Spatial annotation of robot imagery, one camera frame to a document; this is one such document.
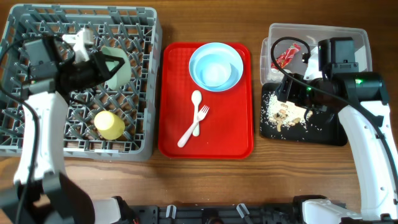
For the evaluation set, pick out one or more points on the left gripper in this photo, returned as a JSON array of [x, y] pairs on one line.
[[99, 60]]

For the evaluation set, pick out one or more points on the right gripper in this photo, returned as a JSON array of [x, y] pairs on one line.
[[289, 92]]

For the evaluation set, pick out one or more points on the green bowl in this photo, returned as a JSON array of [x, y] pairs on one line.
[[123, 75]]

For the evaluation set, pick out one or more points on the rice food scraps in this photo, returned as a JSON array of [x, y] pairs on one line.
[[283, 120]]

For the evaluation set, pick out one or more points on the red snack wrapper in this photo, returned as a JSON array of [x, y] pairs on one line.
[[286, 57]]

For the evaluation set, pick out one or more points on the yellow cup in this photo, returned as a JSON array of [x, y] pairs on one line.
[[109, 125]]

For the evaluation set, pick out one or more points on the light blue bowl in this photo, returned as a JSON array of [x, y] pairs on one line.
[[212, 70]]

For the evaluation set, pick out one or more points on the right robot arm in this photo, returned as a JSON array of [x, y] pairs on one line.
[[361, 102]]

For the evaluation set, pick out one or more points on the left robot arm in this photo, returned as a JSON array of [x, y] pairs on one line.
[[42, 192]]

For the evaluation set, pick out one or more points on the black waste tray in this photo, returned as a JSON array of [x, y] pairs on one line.
[[324, 127]]

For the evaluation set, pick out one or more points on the grey dishwasher rack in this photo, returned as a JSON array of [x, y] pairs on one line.
[[135, 30]]

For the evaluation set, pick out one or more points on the clear plastic bin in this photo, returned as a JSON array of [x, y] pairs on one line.
[[312, 34]]

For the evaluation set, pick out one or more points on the red plastic tray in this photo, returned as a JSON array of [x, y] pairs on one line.
[[226, 132]]

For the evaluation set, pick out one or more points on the light blue plate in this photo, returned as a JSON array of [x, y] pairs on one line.
[[226, 51]]

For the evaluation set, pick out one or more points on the white plastic fork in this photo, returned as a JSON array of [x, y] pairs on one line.
[[200, 116]]

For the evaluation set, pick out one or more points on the white plastic spoon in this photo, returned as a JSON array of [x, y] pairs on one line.
[[196, 100]]

